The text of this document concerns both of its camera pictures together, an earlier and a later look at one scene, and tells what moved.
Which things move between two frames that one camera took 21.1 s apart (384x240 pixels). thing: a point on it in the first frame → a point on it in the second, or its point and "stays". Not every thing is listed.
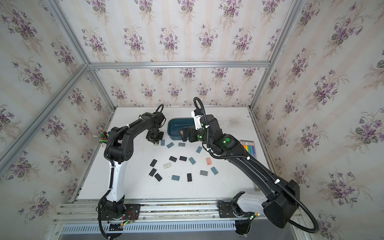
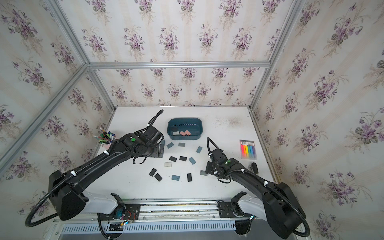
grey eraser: (203, 172) stays
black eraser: (152, 172) stays
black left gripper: (157, 141) → (158, 152)
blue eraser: (170, 145) stays
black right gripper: (192, 130) → (209, 166)
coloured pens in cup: (103, 137) stays
